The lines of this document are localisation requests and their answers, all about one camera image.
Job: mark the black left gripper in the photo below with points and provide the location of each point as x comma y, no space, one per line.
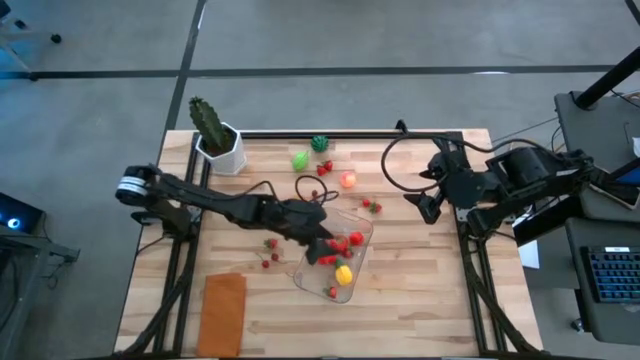
300,220

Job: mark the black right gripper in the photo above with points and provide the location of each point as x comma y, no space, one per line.
467,182

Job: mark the round red toy fruit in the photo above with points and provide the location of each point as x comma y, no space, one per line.
341,245

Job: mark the yellow toy fruit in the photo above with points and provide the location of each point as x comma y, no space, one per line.
343,276

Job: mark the red strawberries pair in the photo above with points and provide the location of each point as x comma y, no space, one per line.
366,203

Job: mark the pink orange toy peach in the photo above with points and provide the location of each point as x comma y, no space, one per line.
348,179

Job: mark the light green toy melon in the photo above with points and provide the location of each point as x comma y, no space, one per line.
300,161

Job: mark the green striped toy watermelon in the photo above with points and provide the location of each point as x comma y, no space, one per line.
320,144

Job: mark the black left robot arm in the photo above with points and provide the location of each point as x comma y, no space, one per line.
200,197

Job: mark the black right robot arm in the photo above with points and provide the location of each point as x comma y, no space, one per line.
525,167

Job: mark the clear plastic container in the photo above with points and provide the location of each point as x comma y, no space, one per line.
312,285

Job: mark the small black clamp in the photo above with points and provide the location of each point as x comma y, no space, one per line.
401,126

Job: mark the white paper sheet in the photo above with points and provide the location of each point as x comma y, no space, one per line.
530,255

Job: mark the white plant pot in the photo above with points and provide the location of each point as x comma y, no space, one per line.
230,160

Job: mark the green cactus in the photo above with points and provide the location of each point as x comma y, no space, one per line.
205,120

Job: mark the grey side desk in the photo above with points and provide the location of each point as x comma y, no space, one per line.
600,130

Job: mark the black smartphone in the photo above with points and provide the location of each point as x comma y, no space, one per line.
620,197

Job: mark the dark keyboard desk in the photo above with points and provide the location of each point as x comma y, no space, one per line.
580,310

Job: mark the backlit keyboard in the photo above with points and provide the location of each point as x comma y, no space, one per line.
615,275

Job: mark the black pole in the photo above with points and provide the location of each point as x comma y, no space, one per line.
605,80

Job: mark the dark side stand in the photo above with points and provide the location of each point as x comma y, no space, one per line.
25,250

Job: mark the computer with blue light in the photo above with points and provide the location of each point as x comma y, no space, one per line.
20,215

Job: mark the chair base with casters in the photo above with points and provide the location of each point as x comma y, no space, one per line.
56,38

